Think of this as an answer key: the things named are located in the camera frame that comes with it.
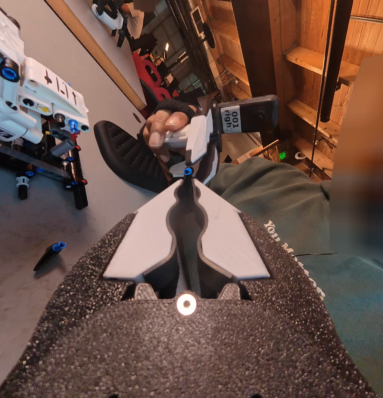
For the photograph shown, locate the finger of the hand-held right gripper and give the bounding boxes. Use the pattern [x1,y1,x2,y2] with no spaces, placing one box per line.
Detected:
[185,110,214,167]
[204,146,222,186]

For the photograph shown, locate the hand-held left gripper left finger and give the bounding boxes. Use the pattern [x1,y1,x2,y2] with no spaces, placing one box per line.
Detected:
[103,180,184,284]

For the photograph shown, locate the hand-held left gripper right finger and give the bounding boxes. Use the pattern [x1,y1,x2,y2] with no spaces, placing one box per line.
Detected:
[191,180,270,281]

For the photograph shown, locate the black lego tooth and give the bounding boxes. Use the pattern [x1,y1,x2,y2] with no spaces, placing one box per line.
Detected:
[181,174,195,203]
[33,242,67,272]

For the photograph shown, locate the white lego truck model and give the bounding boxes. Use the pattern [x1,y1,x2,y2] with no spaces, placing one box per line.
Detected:
[0,0,90,210]

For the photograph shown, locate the black quilted pad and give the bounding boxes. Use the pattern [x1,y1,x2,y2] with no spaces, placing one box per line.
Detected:
[93,120,186,194]

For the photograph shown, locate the red plastic chair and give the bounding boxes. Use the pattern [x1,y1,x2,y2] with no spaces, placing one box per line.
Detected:
[132,51,179,108]

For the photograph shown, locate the white and black device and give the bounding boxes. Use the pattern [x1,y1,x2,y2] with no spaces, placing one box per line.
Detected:
[91,0,127,47]

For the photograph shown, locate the silver ventilation duct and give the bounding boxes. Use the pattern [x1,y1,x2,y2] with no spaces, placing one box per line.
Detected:
[170,0,224,94]

